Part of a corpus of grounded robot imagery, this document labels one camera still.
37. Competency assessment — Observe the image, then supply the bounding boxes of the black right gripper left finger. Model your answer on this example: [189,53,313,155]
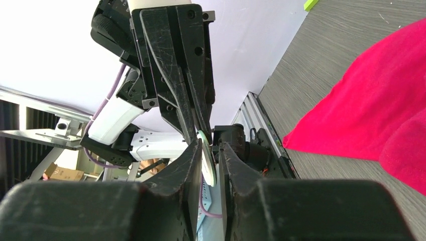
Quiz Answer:
[1,140,202,240]

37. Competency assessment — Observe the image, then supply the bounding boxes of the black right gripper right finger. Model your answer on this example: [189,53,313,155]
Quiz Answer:
[219,143,414,240]

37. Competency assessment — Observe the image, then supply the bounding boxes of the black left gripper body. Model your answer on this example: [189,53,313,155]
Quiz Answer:
[129,3,216,133]

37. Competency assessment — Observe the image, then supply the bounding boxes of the lime green block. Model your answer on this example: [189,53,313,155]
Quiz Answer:
[303,0,318,12]

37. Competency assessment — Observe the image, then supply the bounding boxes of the round white brooch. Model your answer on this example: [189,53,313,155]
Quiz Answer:
[196,130,217,187]

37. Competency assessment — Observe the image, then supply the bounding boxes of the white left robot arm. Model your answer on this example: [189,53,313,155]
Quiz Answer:
[1,1,215,240]

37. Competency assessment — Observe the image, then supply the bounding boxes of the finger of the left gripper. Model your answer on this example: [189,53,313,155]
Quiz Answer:
[185,68,212,144]
[140,7,200,144]

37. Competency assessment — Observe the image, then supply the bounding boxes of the pink red garment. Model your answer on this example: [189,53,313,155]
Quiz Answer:
[283,19,425,194]

